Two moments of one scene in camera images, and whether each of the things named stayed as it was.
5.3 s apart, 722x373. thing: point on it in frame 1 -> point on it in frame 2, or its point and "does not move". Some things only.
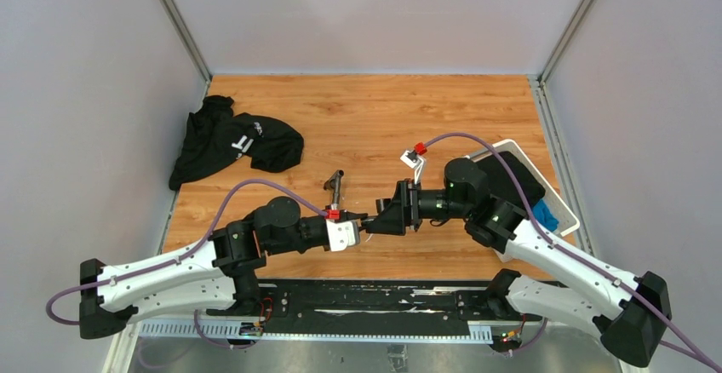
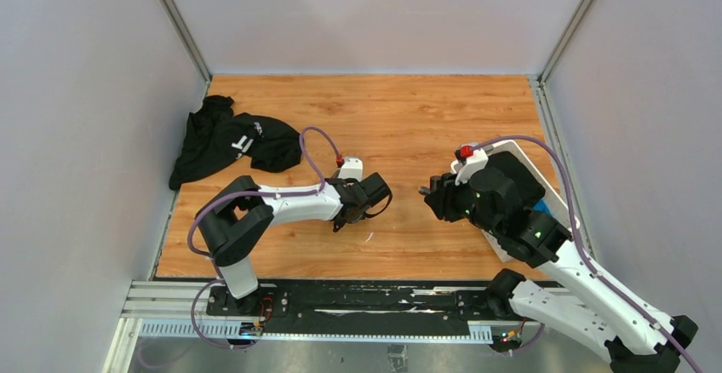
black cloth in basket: x=500 y=183 does not move
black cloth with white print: x=216 y=135 does not move
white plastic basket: x=557 y=208 does not move
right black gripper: x=403 y=211 -> x=442 y=197
